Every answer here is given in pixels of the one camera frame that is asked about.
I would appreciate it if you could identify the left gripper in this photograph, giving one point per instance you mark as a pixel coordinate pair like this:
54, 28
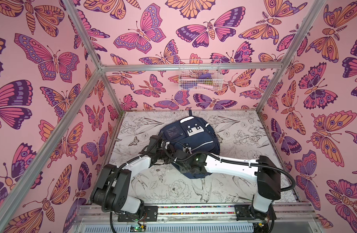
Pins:
170, 151

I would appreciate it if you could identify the navy blue backpack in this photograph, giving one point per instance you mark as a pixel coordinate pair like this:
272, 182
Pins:
191, 135

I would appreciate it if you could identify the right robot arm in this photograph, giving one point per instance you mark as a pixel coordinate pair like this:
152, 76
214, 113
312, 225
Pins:
271, 181

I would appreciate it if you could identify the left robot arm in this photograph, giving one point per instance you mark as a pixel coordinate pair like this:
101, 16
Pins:
111, 191

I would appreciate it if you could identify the green circuit board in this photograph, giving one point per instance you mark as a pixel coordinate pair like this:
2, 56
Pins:
135, 228

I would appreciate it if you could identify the white wire basket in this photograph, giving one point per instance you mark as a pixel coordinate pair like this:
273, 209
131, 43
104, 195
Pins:
200, 76

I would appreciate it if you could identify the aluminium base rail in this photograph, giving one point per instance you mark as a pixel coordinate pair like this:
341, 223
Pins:
200, 218

